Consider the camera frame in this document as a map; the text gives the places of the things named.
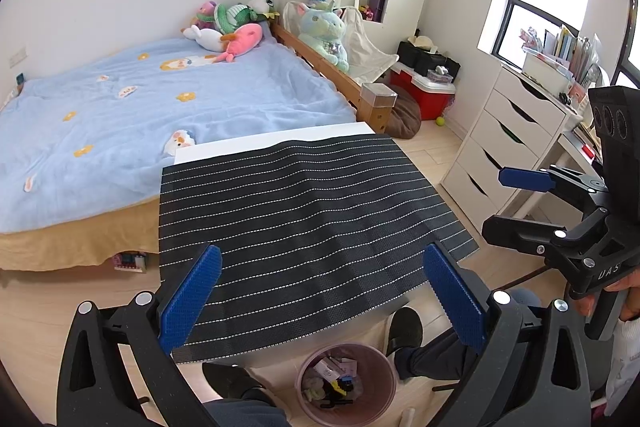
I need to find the bed with blue blanket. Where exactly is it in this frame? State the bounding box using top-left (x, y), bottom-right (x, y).
top-left (0, 38), bottom-right (359, 236)

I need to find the beige bed skirt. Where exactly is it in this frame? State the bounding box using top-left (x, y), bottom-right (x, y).
top-left (0, 194), bottom-right (164, 273)

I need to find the colourful toy box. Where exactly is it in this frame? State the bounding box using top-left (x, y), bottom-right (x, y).
top-left (114, 251), bottom-right (149, 273)

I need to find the red cooler box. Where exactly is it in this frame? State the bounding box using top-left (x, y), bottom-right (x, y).
top-left (390, 62), bottom-right (457, 122)

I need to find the wooden bed frame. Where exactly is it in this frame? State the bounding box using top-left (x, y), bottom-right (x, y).
top-left (270, 19), bottom-right (399, 136)

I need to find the pink purple plush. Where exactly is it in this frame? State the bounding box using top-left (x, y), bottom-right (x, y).
top-left (195, 1), bottom-right (219, 29)

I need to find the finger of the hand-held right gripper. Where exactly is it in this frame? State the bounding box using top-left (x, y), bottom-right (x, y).
top-left (481, 207), bottom-right (614, 261)
top-left (498, 164), bottom-right (609, 208)

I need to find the white green duck plush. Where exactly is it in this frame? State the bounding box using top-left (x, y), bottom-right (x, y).
top-left (247, 0), bottom-right (279, 20)

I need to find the green striped plush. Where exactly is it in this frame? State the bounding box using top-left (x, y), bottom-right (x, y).
top-left (214, 3), bottom-right (259, 34)

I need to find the white desk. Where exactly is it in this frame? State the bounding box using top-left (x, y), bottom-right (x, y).
top-left (520, 124), bottom-right (609, 228)

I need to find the purple paper box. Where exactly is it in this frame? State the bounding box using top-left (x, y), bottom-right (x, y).
top-left (321, 355), bottom-right (358, 378)

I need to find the white seal plush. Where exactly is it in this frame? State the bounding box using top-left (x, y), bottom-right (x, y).
top-left (181, 24), bottom-right (224, 53)

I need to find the brown beanbag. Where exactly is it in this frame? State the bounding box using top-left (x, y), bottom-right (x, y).
top-left (387, 92), bottom-right (423, 140)

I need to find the person's leg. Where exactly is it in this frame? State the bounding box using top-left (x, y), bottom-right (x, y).
top-left (201, 361), bottom-right (292, 427)
top-left (385, 289), bottom-right (544, 383)

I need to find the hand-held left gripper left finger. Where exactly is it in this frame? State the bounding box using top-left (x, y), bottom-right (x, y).
top-left (56, 244), bottom-right (226, 427)

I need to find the clear corner guard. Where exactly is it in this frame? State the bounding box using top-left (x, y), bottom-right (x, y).
top-left (361, 83), bottom-right (399, 108)

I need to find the pink whale plush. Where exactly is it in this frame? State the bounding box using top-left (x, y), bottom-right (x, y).
top-left (215, 23), bottom-right (265, 64)

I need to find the person's right hand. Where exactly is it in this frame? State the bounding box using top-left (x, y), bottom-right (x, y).
top-left (573, 268), bottom-right (640, 324)

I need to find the row of books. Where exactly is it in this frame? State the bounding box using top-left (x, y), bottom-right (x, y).
top-left (520, 24), bottom-right (609, 104)

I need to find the white drawer cabinet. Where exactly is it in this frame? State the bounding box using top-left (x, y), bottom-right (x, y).
top-left (440, 64), bottom-right (577, 218)

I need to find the black bag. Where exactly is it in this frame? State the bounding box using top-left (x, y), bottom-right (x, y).
top-left (397, 41), bottom-right (461, 80)

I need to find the person's right leg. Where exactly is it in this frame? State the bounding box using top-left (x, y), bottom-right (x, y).
top-left (385, 289), bottom-right (544, 383)

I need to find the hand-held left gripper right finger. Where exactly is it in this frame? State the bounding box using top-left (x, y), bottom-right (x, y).
top-left (422, 243), bottom-right (592, 427)

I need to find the black striped placemat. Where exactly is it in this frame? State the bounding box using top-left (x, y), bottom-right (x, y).
top-left (159, 134), bottom-right (480, 363)

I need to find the pink trash bin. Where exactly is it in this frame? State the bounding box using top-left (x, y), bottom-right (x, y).
top-left (294, 343), bottom-right (399, 427)

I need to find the person's right forearm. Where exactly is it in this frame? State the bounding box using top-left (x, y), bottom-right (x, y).
top-left (605, 318), bottom-right (640, 414)

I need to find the person's left leg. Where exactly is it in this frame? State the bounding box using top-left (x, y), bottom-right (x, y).
top-left (201, 361), bottom-right (292, 427)

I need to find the mint unicorn plush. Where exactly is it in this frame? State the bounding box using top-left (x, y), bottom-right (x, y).
top-left (297, 2), bottom-right (350, 73)

